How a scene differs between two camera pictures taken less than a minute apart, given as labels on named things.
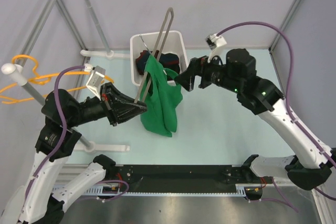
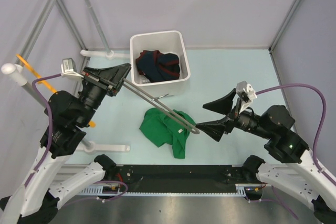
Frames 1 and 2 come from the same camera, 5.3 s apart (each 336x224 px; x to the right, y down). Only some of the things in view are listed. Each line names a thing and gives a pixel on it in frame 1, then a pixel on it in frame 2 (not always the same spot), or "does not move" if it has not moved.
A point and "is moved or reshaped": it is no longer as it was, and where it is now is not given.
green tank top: (161, 89) → (163, 129)
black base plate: (181, 178) does not move
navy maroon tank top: (168, 61) does not move
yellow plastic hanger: (42, 79) is moved or reshaped
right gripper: (196, 66) → (215, 128)
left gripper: (125, 108) → (116, 73)
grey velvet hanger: (147, 71) → (152, 102)
